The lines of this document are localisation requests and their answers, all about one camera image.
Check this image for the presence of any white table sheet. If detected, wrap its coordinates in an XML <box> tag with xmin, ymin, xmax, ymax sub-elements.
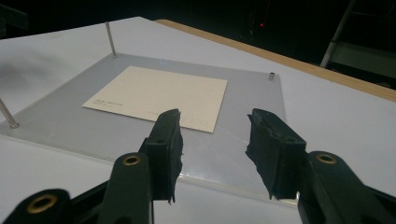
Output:
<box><xmin>0</xmin><ymin>16</ymin><xmax>396</xmax><ymax>224</ymax></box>

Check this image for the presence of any white metal stand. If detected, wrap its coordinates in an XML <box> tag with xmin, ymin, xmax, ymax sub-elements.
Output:
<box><xmin>319</xmin><ymin>0</ymin><xmax>396</xmax><ymax>80</ymax></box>

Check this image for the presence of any clear acrylic photo frame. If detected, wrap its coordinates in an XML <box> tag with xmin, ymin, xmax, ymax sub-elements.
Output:
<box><xmin>0</xmin><ymin>52</ymin><xmax>299</xmax><ymax>208</ymax></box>

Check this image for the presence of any long metal frame pin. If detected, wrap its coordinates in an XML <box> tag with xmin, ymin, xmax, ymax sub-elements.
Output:
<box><xmin>105</xmin><ymin>21</ymin><xmax>119</xmax><ymax>60</ymax></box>
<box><xmin>0</xmin><ymin>97</ymin><xmax>20</xmax><ymax>130</ymax></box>

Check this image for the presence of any painting postcard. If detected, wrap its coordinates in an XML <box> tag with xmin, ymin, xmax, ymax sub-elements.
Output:
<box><xmin>81</xmin><ymin>65</ymin><xmax>229</xmax><ymax>133</ymax></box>

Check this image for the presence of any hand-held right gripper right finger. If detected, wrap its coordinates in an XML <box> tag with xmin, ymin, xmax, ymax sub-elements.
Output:
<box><xmin>245</xmin><ymin>107</ymin><xmax>396</xmax><ymax>224</ymax></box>

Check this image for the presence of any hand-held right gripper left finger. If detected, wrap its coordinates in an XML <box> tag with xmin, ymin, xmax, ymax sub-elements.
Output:
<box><xmin>102</xmin><ymin>107</ymin><xmax>185</xmax><ymax>224</ymax></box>

